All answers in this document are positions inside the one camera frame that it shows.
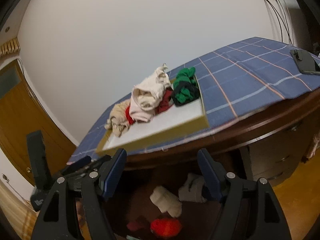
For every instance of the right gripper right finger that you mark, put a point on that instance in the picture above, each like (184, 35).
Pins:
(249, 209)

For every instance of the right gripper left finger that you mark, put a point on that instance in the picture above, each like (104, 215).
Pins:
(58, 217)

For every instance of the bright red garment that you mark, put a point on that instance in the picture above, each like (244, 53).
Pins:
(128, 116)

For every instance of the pale pink underwear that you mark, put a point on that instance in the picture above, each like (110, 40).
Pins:
(137, 114)

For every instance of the wooden drawer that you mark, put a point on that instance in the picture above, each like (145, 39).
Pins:
(132, 199)

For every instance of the cream white underwear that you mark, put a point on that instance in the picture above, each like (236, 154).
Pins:
(149, 93)

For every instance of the green black striped underwear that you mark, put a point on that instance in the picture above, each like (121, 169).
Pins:
(186, 88)

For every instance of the maroon underwear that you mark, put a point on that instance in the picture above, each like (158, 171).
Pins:
(139, 224)

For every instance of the dark red striped-band underwear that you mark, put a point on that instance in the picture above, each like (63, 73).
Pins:
(166, 102)

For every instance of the white blue grey underwear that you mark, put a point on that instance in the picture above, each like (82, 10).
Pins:
(191, 191)

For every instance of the person's left hand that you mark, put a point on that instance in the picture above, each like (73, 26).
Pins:
(80, 212)

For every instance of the wooden door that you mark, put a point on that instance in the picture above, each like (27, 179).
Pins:
(21, 114)

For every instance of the tan rolled socks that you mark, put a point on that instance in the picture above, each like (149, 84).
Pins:
(166, 202)

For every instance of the fringed curtain valance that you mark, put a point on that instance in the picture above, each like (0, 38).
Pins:
(9, 47)

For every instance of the blue plaid tablecloth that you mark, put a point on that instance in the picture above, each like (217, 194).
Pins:
(235, 82)

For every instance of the black smartphone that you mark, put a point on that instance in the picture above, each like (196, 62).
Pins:
(305, 63)

